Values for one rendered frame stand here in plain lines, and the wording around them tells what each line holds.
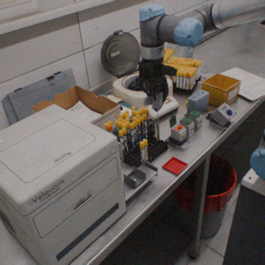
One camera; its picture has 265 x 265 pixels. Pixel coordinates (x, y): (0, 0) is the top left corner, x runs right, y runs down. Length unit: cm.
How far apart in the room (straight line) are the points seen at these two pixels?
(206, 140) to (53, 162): 70
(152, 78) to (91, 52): 56
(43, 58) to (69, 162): 71
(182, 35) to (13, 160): 53
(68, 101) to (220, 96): 69
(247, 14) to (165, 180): 57
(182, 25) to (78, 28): 66
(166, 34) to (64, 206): 53
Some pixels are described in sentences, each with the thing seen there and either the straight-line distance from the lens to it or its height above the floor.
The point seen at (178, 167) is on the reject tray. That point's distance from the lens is 106.
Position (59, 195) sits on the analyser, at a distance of 67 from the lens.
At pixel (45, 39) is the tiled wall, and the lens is 129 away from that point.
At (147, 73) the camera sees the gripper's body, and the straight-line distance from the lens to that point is 95.
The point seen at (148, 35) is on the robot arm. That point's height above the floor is 133.
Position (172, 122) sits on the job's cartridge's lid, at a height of 97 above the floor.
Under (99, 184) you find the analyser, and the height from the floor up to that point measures 107.
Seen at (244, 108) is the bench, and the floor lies 88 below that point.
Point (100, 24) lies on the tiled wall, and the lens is 146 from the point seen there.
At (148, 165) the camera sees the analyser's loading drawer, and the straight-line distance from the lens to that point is 99.
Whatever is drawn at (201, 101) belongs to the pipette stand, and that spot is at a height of 95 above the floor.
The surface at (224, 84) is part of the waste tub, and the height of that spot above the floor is 93.
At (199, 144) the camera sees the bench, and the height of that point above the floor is 88.
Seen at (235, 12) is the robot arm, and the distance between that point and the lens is 87.
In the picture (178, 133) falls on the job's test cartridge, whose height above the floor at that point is 94.
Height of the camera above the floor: 160
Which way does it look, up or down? 36 degrees down
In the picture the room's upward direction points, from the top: 5 degrees counter-clockwise
